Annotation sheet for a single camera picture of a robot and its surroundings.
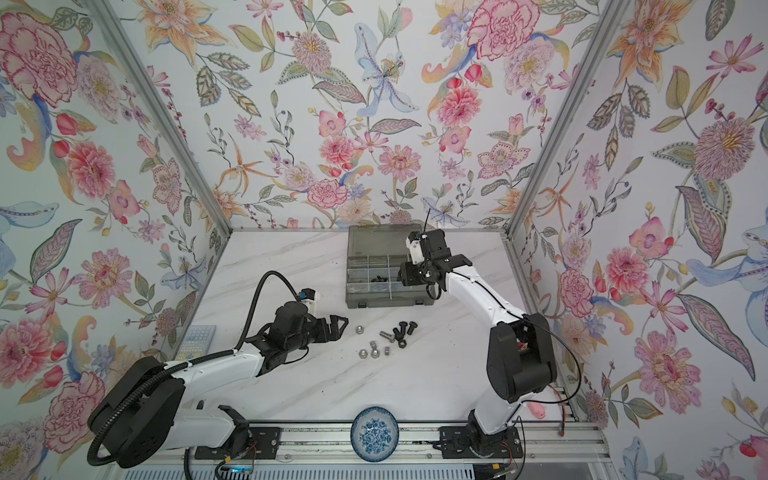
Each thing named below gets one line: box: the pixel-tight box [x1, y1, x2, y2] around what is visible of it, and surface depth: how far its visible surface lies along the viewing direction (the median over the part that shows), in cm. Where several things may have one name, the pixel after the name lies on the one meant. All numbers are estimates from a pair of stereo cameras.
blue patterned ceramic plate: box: [350, 406, 399, 462], surface depth 76 cm
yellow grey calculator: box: [175, 325, 217, 361], surface depth 92 cm
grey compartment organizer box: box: [345, 224, 435, 309], surface depth 106 cm
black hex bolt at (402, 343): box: [393, 327, 407, 349], surface depth 93 cm
